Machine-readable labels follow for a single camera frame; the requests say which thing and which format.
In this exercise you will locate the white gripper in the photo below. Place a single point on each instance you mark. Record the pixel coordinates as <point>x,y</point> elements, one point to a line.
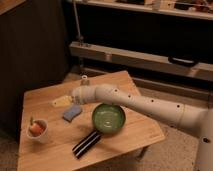
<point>80,95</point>

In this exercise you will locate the green ceramic bowl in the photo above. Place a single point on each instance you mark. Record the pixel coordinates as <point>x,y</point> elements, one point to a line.
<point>108,119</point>

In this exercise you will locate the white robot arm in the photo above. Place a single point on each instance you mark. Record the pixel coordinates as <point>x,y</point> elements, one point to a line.
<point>195,121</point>

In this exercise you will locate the blue sponge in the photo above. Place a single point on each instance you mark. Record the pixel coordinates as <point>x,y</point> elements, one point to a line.
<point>72,112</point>

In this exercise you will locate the clear plastic bottle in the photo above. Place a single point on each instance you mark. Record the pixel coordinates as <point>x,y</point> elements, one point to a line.
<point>84,80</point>

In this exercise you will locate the wooden table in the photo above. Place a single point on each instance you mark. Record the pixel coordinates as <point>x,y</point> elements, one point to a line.
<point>56,153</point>

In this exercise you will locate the white cup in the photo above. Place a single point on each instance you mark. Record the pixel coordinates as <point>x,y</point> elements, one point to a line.
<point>41,138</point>

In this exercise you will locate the orange carrot toy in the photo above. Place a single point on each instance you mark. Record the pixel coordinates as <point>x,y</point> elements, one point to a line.
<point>35,128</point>

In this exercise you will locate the metal pole stand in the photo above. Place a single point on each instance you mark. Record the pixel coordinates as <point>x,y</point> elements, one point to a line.
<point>79,35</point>

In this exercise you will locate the long metal case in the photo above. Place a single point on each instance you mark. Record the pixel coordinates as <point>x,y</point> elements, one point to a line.
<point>140,60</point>

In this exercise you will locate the wooden shelf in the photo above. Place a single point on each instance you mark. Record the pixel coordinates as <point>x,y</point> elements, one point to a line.
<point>155,8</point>

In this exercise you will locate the black case handle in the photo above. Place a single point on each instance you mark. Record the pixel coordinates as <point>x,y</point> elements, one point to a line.
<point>185,63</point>

